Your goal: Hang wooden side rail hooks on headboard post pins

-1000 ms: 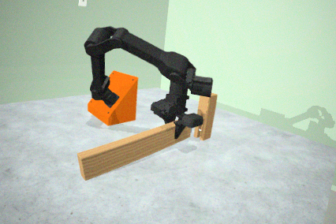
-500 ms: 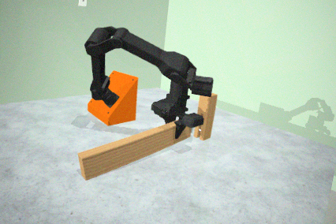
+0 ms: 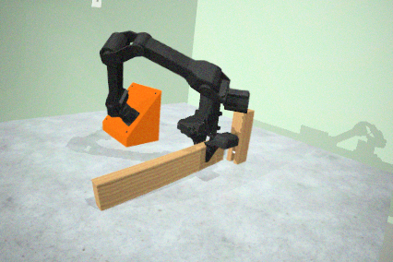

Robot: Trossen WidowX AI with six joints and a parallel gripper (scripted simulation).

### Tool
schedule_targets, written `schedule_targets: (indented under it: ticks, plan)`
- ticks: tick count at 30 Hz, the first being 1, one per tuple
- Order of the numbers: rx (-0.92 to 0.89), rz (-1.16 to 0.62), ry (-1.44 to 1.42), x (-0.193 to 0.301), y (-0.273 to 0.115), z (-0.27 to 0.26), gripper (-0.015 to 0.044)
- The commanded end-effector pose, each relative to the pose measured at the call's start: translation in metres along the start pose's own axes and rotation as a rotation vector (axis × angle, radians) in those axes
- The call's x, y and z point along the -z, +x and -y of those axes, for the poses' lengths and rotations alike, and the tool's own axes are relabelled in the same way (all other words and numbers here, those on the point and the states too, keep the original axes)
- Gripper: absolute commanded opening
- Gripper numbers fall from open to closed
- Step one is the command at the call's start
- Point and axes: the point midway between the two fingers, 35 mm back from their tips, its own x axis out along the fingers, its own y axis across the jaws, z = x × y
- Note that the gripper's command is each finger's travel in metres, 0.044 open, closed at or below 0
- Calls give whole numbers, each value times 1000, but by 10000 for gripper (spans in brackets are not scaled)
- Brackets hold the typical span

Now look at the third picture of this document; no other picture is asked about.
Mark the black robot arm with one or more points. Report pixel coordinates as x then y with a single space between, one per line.
201 75

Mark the wooden post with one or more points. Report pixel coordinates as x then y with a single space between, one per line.
242 124

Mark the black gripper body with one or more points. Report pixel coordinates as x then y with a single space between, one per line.
221 140

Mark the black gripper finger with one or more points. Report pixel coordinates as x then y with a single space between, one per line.
210 150
197 139

